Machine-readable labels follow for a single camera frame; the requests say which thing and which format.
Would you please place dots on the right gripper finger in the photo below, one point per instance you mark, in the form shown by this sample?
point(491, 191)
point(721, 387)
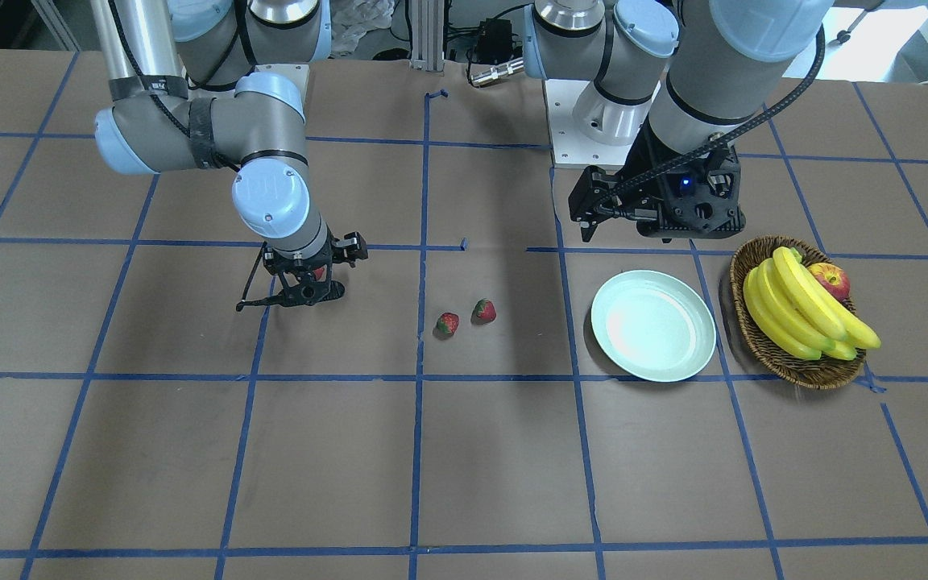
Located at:
point(310, 292)
point(350, 249)

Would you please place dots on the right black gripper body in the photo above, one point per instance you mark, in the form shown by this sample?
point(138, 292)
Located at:
point(296, 275)

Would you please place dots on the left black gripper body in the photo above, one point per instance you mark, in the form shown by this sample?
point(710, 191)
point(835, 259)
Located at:
point(648, 182)

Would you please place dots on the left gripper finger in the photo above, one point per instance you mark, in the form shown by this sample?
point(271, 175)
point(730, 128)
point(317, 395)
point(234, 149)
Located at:
point(723, 175)
point(596, 198)

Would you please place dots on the strawberry three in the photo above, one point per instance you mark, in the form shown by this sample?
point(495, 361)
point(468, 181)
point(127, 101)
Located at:
point(447, 325)

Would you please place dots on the strawberry one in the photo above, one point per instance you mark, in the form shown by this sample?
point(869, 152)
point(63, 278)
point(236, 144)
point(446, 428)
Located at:
point(484, 312)

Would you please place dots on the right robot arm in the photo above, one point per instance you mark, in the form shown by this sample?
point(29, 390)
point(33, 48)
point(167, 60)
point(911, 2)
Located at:
point(195, 86)

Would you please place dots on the light green plate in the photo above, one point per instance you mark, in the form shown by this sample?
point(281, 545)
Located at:
point(653, 326)

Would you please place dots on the yellow banana bunch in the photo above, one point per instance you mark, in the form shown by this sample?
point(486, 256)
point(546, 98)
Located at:
point(792, 308)

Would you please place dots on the red yellow apple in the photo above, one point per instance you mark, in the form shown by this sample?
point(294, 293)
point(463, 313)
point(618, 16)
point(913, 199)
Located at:
point(832, 278)

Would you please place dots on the wicker basket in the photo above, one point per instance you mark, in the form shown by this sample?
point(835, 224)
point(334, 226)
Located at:
point(748, 342)

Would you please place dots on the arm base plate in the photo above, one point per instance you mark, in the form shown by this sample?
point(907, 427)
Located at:
point(569, 121)
point(297, 73)

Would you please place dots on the aluminium frame post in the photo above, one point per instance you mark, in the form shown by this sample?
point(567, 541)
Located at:
point(427, 35)

